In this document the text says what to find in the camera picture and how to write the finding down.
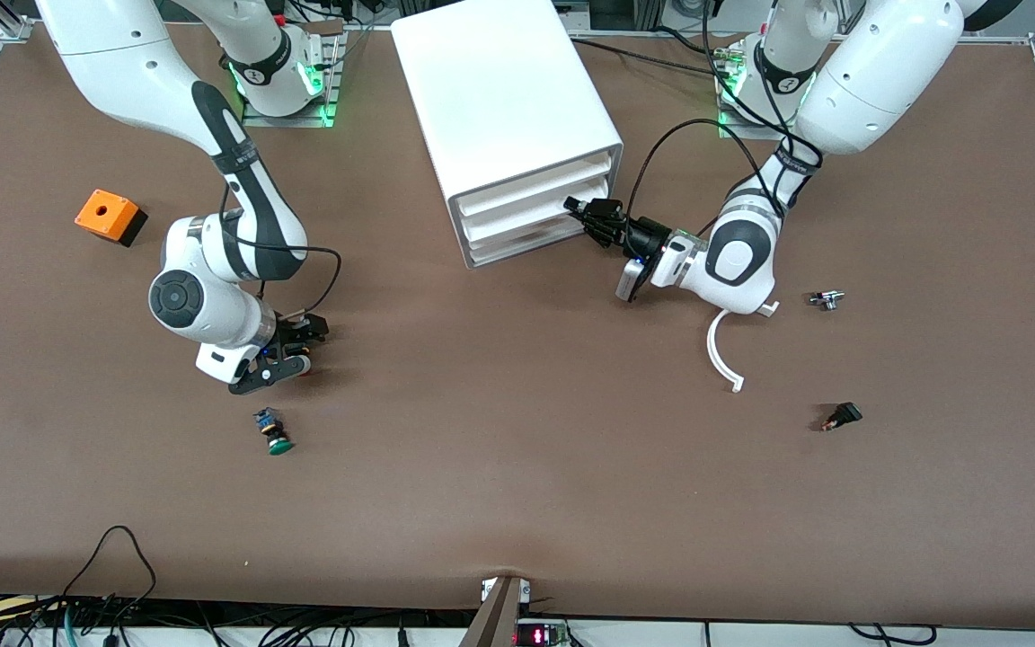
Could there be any green push button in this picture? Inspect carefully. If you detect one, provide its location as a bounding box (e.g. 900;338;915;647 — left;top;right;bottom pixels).
252;407;295;456

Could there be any orange button enclosure box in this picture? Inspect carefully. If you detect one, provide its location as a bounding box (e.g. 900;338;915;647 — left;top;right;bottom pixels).
75;189;149;248

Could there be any black right camera bracket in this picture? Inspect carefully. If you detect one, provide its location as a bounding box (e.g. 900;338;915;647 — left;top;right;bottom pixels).
228;346;312;397

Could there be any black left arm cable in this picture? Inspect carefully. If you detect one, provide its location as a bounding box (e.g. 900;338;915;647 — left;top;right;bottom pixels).
624;0;828;236

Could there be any wooden camera post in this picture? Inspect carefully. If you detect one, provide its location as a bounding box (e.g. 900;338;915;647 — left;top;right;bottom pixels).
457;575;525;647

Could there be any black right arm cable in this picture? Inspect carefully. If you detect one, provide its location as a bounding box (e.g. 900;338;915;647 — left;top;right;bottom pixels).
217;184;343;315

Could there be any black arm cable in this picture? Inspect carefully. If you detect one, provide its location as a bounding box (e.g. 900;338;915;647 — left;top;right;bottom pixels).
624;0;828;236
217;184;343;315

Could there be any black base cable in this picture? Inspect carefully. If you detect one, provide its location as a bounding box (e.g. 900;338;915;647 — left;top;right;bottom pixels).
652;25;725;57
570;36;723;77

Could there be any black looped cable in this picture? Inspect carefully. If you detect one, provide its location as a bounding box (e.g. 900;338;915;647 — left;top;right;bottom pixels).
57;525;159;621

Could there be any white post clamp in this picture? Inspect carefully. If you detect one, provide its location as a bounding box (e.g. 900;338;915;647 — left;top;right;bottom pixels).
480;577;533;603

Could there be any red digit display module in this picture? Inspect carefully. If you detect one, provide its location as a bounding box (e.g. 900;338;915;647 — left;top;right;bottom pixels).
514;619;571;647

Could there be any white curved plastic arc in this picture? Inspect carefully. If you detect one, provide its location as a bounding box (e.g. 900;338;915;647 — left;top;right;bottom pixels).
706;301;781;394

